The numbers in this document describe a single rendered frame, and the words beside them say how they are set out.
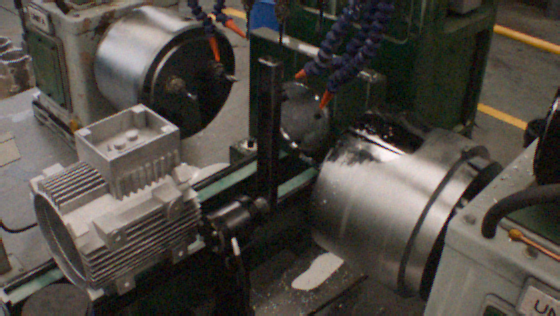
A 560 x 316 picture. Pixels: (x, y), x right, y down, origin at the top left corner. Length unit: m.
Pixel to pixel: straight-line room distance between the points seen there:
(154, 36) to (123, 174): 0.40
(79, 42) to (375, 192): 0.74
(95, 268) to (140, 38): 0.51
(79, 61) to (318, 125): 0.53
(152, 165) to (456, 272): 0.43
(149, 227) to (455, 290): 0.42
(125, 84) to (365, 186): 0.55
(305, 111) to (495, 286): 0.55
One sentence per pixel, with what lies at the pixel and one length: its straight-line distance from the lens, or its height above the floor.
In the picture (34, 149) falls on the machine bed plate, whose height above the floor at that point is 0.80.
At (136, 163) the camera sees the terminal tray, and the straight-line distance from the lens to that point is 0.82.
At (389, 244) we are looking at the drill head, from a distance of 0.78.
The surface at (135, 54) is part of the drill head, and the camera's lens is 1.14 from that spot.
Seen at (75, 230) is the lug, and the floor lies 1.08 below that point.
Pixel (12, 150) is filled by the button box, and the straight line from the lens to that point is 1.03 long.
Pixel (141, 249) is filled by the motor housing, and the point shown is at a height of 1.02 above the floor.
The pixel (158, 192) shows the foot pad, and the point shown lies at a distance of 0.84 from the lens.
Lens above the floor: 1.58
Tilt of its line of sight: 34 degrees down
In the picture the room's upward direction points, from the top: 2 degrees clockwise
